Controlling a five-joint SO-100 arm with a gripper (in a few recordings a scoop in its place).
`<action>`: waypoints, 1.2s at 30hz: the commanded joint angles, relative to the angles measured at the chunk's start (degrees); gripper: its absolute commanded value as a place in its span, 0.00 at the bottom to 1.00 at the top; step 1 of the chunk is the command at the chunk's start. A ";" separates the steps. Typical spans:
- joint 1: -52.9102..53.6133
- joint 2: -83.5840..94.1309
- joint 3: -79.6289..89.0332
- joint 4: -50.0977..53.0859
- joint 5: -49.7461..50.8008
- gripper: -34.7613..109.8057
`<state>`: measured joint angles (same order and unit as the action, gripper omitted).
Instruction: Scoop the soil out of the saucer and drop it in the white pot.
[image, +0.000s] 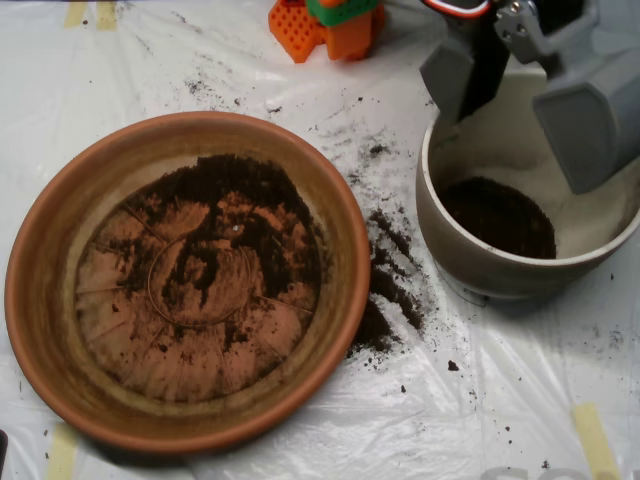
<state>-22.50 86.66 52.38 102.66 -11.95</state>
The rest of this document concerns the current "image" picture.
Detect dark soil heap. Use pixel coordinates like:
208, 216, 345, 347
437, 175, 558, 260

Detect dark soil pile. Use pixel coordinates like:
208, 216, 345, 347
107, 153, 324, 351

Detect white plant pot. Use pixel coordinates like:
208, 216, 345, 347
415, 67, 640, 301

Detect spilled dark soil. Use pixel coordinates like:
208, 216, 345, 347
344, 207, 431, 366

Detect terracotta plant saucer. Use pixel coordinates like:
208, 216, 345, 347
4, 111, 373, 456

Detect clear plastic sheet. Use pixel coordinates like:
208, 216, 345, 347
0, 0, 640, 480

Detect beige masking tape strip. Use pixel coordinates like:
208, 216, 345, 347
572, 402, 624, 480
96, 0, 119, 32
47, 423, 80, 480
64, 0, 90, 29

